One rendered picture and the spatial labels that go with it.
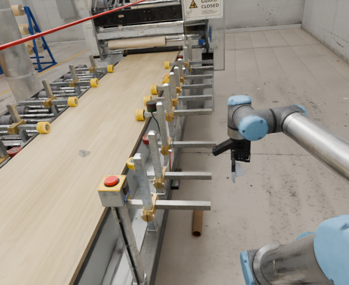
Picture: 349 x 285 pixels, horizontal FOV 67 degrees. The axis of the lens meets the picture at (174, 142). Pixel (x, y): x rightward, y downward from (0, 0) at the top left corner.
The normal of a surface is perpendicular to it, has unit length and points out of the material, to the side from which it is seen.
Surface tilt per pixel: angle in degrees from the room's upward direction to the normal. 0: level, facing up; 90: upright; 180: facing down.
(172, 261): 0
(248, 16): 90
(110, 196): 90
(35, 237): 0
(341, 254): 83
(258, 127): 90
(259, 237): 0
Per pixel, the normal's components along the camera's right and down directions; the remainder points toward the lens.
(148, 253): -0.10, -0.85
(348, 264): -0.98, 0.08
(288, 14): -0.18, 0.53
